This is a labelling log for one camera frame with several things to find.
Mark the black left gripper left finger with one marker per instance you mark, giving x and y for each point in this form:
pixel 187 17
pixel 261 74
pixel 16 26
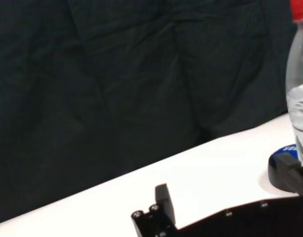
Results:
pixel 161 212

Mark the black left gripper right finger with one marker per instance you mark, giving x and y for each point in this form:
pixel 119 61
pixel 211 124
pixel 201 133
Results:
pixel 293 172

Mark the blue push button black base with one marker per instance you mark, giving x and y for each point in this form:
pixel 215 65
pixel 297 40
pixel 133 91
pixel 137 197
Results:
pixel 277 170

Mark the clear water bottle red cap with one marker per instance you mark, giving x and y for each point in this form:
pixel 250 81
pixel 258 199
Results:
pixel 299 98

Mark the black fabric backdrop curtain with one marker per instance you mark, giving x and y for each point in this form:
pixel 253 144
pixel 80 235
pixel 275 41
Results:
pixel 117 86

